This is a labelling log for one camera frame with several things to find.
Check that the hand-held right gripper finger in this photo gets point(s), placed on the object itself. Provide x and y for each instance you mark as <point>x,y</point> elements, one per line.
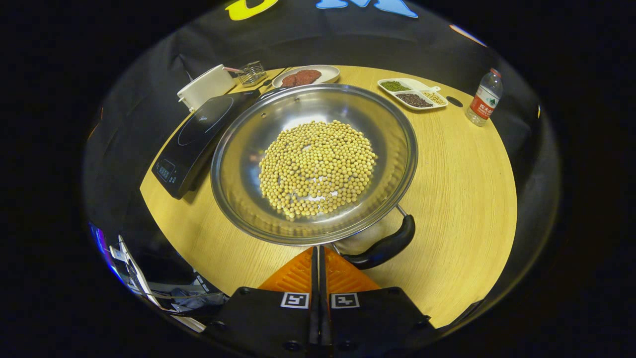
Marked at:
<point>324,308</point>
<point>314,308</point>

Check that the black induction cooktop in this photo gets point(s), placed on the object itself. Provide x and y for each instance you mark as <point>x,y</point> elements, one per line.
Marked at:
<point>198,134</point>

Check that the crumpled grey cloth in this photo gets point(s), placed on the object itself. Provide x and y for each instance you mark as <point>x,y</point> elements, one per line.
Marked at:
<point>198,301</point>

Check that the pile of yellow soybeans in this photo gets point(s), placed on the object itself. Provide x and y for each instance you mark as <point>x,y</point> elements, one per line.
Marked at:
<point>318,166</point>

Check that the white divided dish with beans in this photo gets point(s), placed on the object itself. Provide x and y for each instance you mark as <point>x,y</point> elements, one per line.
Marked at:
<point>412,94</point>

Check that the white oval plate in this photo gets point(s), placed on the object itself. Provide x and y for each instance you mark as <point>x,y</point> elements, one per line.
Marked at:
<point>328,73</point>

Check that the white toaster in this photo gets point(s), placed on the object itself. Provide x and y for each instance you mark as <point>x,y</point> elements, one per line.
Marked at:
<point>206,87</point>

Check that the clear water bottle red label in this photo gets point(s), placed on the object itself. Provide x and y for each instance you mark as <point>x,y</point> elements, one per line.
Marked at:
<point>484,102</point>

